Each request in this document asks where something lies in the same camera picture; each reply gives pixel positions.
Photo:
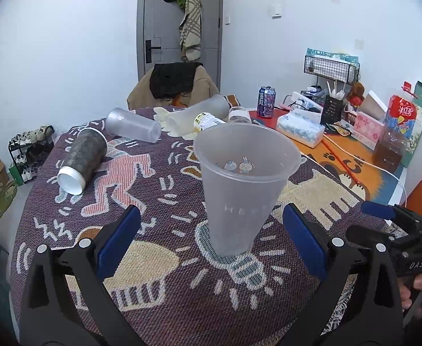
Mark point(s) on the dark cup with white lid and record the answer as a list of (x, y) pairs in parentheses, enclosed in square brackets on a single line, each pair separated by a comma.
[(83, 155)]

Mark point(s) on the large red-label drink bottle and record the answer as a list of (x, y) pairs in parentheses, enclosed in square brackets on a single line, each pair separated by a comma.
[(400, 115)]

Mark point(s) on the red stick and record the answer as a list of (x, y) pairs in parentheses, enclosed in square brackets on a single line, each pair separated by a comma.
[(341, 162)]

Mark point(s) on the bottle with yellow-green label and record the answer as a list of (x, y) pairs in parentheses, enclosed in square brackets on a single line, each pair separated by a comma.
[(207, 120)]

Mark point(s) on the purple soda can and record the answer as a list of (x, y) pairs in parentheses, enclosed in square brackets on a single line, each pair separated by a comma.
[(266, 101)]

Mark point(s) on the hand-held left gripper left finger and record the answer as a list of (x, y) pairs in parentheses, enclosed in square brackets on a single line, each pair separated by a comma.
[(119, 239)]

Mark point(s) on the orange seat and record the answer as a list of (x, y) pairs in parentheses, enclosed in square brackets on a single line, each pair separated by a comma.
[(418, 196)]

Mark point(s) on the translucent cup with cartoon print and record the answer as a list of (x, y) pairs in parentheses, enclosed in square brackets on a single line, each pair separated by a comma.
[(238, 202)]

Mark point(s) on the red mat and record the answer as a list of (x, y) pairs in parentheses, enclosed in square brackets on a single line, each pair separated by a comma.
[(268, 122)]

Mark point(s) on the tall frosted plastic cup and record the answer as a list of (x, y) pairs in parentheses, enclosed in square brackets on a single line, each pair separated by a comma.
[(200, 111)]

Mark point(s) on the orange tiger desk mat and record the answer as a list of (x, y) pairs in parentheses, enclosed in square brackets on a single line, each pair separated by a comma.
[(355, 165)]

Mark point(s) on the chair with tan jacket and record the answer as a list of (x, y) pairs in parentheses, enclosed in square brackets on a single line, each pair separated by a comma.
[(203, 86)]

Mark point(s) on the black garment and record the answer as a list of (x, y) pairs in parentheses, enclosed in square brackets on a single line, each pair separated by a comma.
[(171, 77)]

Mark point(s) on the grey door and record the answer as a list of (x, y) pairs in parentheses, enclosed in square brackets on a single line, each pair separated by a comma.
[(160, 18)]

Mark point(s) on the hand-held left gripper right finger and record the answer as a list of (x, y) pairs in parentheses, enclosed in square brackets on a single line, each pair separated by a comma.
[(303, 239)]

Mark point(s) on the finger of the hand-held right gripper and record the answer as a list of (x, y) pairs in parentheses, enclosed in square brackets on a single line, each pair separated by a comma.
[(377, 209), (366, 235)]

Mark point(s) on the printed woven blanket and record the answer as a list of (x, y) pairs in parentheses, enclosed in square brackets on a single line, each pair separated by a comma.
[(153, 187)]

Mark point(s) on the plaid scarf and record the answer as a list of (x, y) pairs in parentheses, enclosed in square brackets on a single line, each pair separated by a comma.
[(191, 21)]

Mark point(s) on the small clear plastic bottle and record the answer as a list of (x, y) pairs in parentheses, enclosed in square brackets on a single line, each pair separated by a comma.
[(239, 115)]

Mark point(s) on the white tilted box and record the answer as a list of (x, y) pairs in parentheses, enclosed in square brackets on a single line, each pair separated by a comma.
[(373, 104)]

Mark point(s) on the brown plush toy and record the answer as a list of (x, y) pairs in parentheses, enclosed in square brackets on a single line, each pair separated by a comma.
[(356, 93)]

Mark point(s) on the cream plastic bag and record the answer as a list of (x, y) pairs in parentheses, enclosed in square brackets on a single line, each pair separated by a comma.
[(167, 122)]

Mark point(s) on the white tissue pack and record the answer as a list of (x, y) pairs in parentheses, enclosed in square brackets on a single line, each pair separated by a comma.
[(299, 128)]

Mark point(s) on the white power strip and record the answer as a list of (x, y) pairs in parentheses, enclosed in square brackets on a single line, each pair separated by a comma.
[(306, 101)]

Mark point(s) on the black shoe rack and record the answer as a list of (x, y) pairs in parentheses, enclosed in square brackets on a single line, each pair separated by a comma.
[(30, 155)]

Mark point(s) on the pink floral box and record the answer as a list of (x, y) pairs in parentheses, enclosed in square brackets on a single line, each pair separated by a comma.
[(368, 129)]

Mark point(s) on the black cutlery box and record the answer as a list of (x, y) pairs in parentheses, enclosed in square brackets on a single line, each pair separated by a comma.
[(332, 110)]

